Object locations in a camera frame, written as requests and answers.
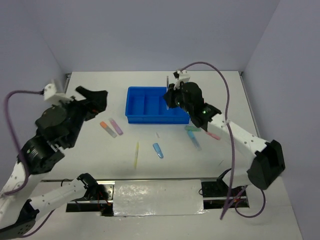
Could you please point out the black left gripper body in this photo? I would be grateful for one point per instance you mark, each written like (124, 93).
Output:
(79, 113)

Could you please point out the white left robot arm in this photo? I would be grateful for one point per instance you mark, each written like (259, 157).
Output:
(19, 210)

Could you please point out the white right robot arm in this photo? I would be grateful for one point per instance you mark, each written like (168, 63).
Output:
(265, 159)

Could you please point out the blue compartment tray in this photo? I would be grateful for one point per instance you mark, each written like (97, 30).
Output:
(146, 105)

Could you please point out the purple highlighter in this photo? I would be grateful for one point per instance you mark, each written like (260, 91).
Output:
(115, 126)

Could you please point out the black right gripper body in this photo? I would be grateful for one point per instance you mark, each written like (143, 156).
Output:
(176, 99)

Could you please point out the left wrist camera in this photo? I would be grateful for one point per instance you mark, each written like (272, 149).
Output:
(51, 93)

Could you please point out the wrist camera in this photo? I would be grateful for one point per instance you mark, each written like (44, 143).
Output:
(181, 77)
(51, 93)

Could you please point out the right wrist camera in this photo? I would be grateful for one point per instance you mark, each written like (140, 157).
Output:
(181, 77)

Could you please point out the pink highlighter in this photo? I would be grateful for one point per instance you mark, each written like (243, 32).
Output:
(213, 136)

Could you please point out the yellow pen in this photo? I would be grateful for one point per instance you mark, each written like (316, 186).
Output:
(136, 155)

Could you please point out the orange highlighter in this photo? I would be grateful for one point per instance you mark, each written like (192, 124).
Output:
(108, 129)

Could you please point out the green highlighter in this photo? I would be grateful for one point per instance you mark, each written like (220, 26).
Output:
(192, 128)

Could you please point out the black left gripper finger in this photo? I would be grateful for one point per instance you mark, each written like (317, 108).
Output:
(96, 101)
(84, 92)

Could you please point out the blue highlighter near centre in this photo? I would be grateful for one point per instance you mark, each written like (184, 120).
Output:
(158, 150)

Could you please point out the light blue highlighter right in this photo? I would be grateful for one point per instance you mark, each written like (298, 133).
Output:
(194, 140)

